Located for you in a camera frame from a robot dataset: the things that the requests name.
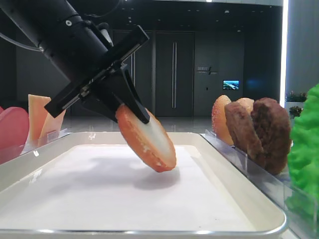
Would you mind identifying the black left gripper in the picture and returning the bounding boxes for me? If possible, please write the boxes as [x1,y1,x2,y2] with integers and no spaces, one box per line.
[45,25,150,124]

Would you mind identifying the bread slice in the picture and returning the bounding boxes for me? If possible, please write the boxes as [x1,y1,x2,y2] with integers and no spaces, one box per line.
[116,104,177,172]
[211,95,233,145]
[236,98,254,115]

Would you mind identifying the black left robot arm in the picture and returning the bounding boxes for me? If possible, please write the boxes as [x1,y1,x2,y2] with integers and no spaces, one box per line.
[0,0,150,123]

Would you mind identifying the orange cheese slice front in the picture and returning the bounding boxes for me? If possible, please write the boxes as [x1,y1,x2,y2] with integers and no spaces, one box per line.
[40,110,66,138]

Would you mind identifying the orange cheese slice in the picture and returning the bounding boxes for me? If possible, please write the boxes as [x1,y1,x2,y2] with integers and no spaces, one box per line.
[28,94,51,141]
[40,110,66,138]

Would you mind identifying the orange cheese slice rear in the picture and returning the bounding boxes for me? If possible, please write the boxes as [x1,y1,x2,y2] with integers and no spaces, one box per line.
[28,94,51,141]

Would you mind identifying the brown meat patty rear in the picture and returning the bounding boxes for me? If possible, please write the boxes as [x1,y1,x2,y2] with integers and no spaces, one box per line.
[225,102,266,167]

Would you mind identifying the brown meat patty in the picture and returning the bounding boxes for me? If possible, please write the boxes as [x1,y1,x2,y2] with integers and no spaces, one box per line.
[225,102,266,167]
[251,98,292,175]

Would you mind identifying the brown meat patty front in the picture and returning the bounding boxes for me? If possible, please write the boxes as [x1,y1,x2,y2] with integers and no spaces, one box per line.
[251,98,292,175]

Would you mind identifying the green lettuce leaf front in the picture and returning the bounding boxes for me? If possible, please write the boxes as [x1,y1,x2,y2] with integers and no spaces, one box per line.
[288,85,319,215]

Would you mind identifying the dark double door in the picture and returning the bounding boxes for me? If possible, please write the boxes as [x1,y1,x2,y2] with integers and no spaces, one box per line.
[125,31,194,117]

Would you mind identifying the white rectangular tray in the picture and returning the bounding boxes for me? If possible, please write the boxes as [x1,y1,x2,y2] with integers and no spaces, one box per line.
[0,132,287,239]

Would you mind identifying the clear left holder rack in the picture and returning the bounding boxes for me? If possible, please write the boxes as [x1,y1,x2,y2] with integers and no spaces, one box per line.
[0,128,69,164]

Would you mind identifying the potted plants on shelf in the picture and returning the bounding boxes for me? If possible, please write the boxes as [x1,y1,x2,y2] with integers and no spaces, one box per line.
[285,91,307,119]

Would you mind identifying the clear patty holder rack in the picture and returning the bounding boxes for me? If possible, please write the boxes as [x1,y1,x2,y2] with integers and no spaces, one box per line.
[203,129,319,239]

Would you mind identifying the wall display screen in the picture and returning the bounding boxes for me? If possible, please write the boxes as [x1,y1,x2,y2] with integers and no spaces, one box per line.
[223,80,240,91]

